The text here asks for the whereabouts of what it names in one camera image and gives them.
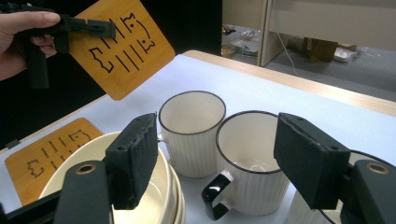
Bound small white object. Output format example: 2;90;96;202
332;46;358;63

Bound beige office desk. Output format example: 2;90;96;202
258;0;396;68
222;0;269;31

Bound white ribbed mug black rim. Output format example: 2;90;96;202
201;110;292;221
158;90;227;179
285;149;396;224

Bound clear plastic bags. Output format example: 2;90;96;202
222;24;261;59

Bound white table mat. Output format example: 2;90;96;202
0;54;396;224

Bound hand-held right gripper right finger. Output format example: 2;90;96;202
274;112;396;224

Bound white floor cable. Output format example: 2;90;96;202
274;6;302;78

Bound square wooden coaster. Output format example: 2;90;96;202
68;0;177;102
4;117;104;207

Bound brown cardboard box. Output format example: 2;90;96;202
302;36;339;63

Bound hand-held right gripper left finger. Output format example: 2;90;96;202
53;112;159;224

